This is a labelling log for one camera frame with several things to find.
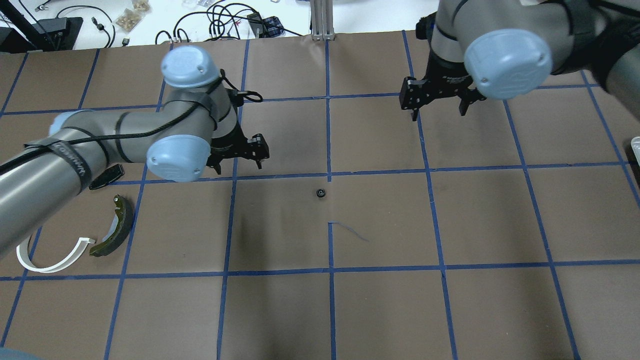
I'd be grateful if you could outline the black brake pad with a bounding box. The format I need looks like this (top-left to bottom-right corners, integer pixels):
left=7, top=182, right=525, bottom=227
left=88, top=163, right=125, bottom=191

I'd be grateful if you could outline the white curved plastic part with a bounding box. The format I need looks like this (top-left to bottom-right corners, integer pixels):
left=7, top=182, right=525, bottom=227
left=16, top=235, right=96, bottom=274

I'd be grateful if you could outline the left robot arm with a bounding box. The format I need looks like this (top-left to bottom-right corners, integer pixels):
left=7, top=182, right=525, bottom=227
left=0, top=45, right=270, bottom=256

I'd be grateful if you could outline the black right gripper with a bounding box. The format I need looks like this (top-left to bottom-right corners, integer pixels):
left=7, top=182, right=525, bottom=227
left=398, top=49, right=487, bottom=121

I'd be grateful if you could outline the aluminium frame post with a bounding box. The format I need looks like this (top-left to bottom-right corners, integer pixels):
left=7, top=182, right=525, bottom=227
left=309, top=0, right=336, bottom=41

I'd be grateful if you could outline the curved brake shoe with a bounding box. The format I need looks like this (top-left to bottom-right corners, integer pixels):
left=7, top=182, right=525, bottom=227
left=89, top=194, right=135, bottom=257

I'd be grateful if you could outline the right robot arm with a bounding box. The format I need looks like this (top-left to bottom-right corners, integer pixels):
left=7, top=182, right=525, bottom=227
left=398, top=0, right=640, bottom=118

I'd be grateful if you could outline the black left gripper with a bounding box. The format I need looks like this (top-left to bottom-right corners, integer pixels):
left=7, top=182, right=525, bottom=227
left=207, top=88, right=270, bottom=174

